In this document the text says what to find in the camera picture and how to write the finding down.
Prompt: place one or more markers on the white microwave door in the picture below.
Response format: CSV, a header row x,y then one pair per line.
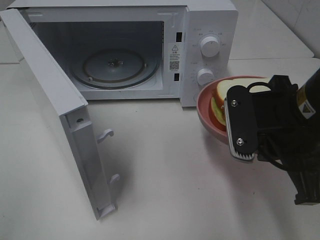
x,y
64,110

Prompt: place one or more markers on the white microwave knob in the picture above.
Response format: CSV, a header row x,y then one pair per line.
x,y
204,76
210,46

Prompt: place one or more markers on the white bread sandwich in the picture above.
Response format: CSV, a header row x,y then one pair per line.
x,y
220,93

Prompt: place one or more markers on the white lower microwave knob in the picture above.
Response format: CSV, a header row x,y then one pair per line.
x,y
204,76

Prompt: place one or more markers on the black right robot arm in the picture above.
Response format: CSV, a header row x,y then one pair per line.
x,y
304,170

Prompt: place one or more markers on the white upper microwave knob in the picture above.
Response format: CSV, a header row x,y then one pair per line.
x,y
210,46

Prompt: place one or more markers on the glass microwave turntable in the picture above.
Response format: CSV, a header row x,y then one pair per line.
x,y
117,68

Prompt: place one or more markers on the pink round plate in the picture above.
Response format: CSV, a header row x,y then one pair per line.
x,y
203,105

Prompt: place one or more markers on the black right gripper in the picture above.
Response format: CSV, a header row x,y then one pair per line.
x,y
260,119

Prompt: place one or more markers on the white microwave oven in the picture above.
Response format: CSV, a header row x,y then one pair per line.
x,y
169,29

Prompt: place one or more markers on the green lettuce leaf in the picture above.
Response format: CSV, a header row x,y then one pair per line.
x,y
217,112

